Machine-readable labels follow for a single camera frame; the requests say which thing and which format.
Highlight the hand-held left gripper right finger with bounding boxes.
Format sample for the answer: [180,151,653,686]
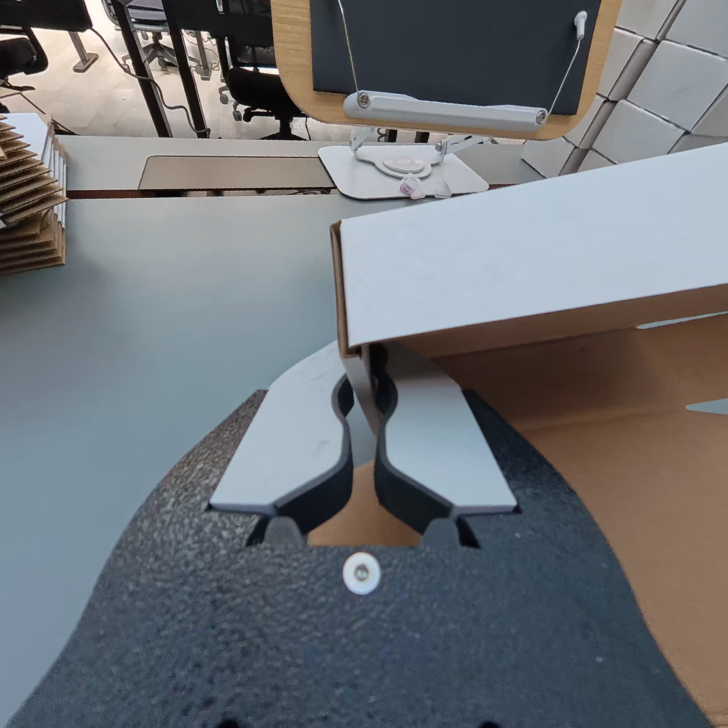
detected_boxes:
[370,341,519,537]

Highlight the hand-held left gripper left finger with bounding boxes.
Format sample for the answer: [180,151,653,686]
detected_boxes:
[209,340,355,533]

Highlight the white and brown cardboard box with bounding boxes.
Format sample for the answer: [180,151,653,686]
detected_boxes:
[329,142,728,728]

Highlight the stack of flat cardboard sheets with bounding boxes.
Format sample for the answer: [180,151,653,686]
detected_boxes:
[0,85,69,278]

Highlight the black framed work table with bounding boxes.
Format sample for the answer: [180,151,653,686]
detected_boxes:
[110,0,212,139]

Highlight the wooden board with dark panel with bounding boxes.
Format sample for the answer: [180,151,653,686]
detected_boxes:
[272,0,623,142]

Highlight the grey office chair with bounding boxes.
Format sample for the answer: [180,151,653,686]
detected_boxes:
[121,0,192,73]

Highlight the stack of white boxes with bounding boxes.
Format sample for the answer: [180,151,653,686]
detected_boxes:
[520,0,728,180]

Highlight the beige desk cable flap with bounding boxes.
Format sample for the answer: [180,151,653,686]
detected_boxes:
[138,155,333,198]

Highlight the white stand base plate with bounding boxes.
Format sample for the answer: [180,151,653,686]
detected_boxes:
[317,128,490,201]

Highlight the black cable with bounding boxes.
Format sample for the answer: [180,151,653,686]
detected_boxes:
[91,27,212,139]

